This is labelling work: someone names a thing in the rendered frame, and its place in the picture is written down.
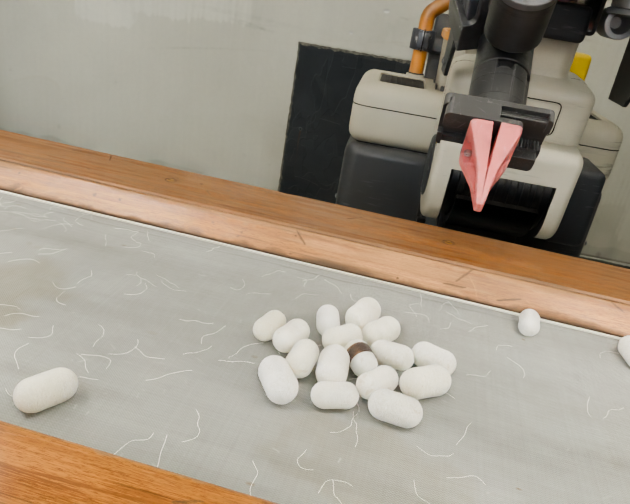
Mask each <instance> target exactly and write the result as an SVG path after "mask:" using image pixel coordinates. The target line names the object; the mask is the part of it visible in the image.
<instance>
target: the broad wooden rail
mask: <svg viewBox="0 0 630 504"><path fill-rule="evenodd" d="M0 190H2V191H6V192H11V193H15V194H19V195H23V196H28V197H32V198H36V199H40V200H44V201H49V202H53V203H57V204H61V205H65V206H70V207H74V208H78V209H82V210H86V211H91V212H95V213H99V214H103V215H107V216H112V217H116V218H120V219H124V220H129V221H133V222H137V223H141V224H145V225H150V226H154V227H158V228H162V229H166V230H171V231H175V232H179V233H183V234H187V235H192V236H196V237H200V238H204V239H208V240H213V241H217V242H221V243H225V244H230V245H234V246H238V247H242V248H246V249H251V250H255V251H259V252H263V253H267V254H272V255H276V256H280V257H284V258H288V259H293V260H297V261H301V262H305V263H309V264H314V265H318V266H322V267H326V268H331V269H335V270H339V271H343V272H347V273H352V274H356V275H360V276H364V277H368V278H373V279H377V280H381V281H385V282H389V283H394V284H398V285H402V286H406V287H411V288H415V289H419V290H423V291H427V292H432V293H436V294H440V295H444V296H448V297H453V298H457V299H461V300H465V301H469V302H474V303H478V304H482V305H486V306H490V307H495V308H499V309H503V310H507V311H512V312H516V313H521V312H522V311H523V310H525V309H533V310H535V311H536V312H537V313H538V314H539V316H540V318H541V319H545V320H549V321H554V322H558V323H562V324H566V325H570V326H575V327H579V328H583V329H587V330H591V331H596V332H600V333H604V334H608V335H613V336H617V337H621V338H623V337H624V336H628V335H630V269H627V268H622V267H618V266H613V265H609V264H604V263H600V262H595V261H591V260H586V259H582V258H577V257H573V256H568V255H564V254H559V253H555V252H550V251H546V250H541V249H537V248H532V247H528V246H523V245H518V244H514V243H509V242H505V241H500V240H496V239H491V238H487V237H482V236H478V235H473V234H469V233H464V232H460V231H455V230H451V229H446V228H442V227H437V226H433V225H428V224H424V223H419V222H415V221H410V220H406V219H401V218H397V217H392V216H388V215H383V214H378V213H374V212H369V211H365V210H360V209H356V208H351V207H347V206H342V205H338V204H333V203H329V202H324V201H320V200H315V199H311V198H306V197H302V196H297V195H291V194H286V193H282V192H278V191H274V190H270V189H266V188H261V187H257V186H252V185H248V184H243V183H239V182H234V181H229V180H225V179H220V178H216V177H211V176H207V175H202V174H198V173H193V172H189V171H184V170H180V169H175V168H171V167H166V166H162V165H157V164H153V163H148V162H144V161H139V160H135V159H130V158H126V157H121V156H117V155H112V154H108V153H103V152H99V151H94V150H90V149H85V148H81V147H76V146H72V145H67V144H63V143H58V142H53V141H49V140H44V139H40V138H35V137H31V136H26V135H22V134H17V133H13V132H8V131H4V130H0Z"/></svg>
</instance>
